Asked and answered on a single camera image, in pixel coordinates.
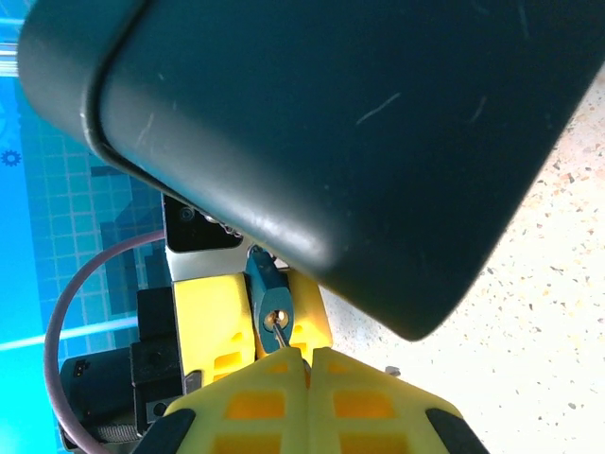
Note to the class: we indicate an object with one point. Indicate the black zippered case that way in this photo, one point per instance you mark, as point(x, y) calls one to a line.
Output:
point(331, 142)

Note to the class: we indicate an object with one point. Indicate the teal padlock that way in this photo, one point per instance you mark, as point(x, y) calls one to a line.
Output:
point(267, 288)

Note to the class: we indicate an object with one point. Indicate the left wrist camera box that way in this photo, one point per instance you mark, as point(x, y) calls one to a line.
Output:
point(189, 232)

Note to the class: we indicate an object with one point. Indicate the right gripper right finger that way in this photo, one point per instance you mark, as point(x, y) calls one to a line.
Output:
point(359, 402)

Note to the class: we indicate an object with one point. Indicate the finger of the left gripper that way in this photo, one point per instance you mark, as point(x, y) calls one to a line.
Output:
point(312, 312)
point(212, 321)

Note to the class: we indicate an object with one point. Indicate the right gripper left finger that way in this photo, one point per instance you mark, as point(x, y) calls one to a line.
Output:
point(264, 402)

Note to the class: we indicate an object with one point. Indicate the brass key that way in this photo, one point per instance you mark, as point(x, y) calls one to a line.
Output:
point(282, 333)

